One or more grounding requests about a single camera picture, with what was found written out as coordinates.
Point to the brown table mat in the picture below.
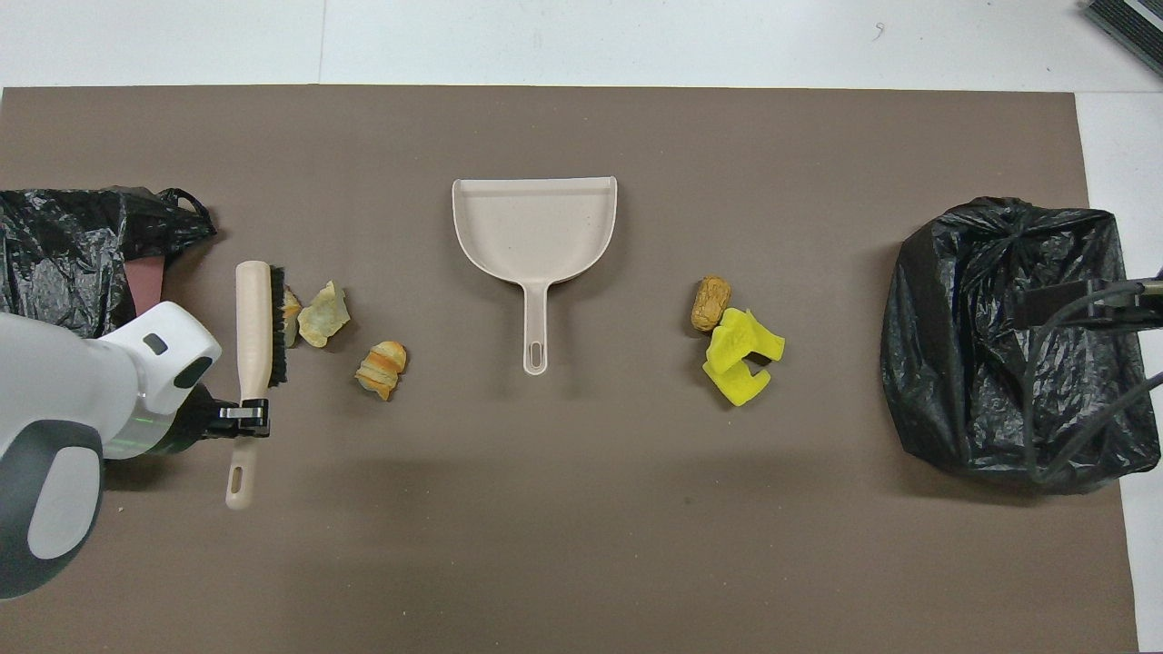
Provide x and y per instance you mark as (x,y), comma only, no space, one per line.
(545,545)

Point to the dark ridged panel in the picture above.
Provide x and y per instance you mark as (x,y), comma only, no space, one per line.
(1131,18)

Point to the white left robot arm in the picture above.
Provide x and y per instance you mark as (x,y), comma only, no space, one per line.
(54,391)

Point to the beige hand brush black bristles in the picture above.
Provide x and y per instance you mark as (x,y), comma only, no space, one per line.
(252,318)

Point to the large striped orange bread piece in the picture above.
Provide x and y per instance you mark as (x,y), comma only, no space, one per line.
(293,309)

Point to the notched yellow sponge piece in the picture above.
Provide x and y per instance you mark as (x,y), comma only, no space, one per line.
(731,389)

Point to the small striped orange bread piece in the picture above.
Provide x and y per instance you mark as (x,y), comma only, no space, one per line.
(382,368)

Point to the beige plastic dustpan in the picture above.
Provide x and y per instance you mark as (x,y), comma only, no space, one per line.
(536,232)

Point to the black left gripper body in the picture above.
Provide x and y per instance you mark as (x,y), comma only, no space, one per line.
(202,418)

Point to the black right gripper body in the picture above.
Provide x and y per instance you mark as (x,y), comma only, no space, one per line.
(1052,304)

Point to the pink bin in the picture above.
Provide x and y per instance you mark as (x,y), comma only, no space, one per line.
(145,277)

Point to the black trash bag bin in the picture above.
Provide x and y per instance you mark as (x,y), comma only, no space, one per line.
(954,363)

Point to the brown bread nugget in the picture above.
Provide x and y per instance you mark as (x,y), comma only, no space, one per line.
(710,304)

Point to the pale torn bread piece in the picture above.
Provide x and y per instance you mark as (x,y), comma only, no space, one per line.
(323,318)

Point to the black trash bag over pink bin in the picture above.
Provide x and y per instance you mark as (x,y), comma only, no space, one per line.
(54,254)

